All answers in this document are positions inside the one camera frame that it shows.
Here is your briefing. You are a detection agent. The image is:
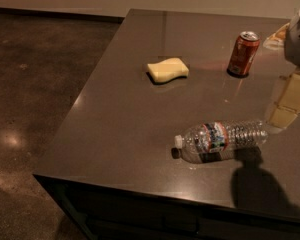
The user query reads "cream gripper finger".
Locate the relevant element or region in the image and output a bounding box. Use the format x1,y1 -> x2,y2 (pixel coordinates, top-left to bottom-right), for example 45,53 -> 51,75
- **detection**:
267,71 -> 300,129

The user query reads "clear plastic water bottle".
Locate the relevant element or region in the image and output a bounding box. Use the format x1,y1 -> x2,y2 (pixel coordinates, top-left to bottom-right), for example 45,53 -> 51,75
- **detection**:
174,120 -> 268,164

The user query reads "yellow sponge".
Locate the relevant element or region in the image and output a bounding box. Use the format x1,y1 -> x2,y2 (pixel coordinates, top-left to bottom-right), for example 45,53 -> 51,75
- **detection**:
147,58 -> 189,84

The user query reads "crumpled snack wrapper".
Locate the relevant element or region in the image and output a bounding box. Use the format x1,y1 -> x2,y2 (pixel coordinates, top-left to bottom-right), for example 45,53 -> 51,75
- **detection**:
263,23 -> 290,50

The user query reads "red soda can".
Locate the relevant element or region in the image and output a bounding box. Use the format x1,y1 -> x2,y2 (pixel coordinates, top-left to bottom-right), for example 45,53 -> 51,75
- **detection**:
227,31 -> 260,78

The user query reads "dark table cabinet base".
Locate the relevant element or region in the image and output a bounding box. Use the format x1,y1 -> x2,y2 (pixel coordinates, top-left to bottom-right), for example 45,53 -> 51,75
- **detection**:
35,174 -> 300,240

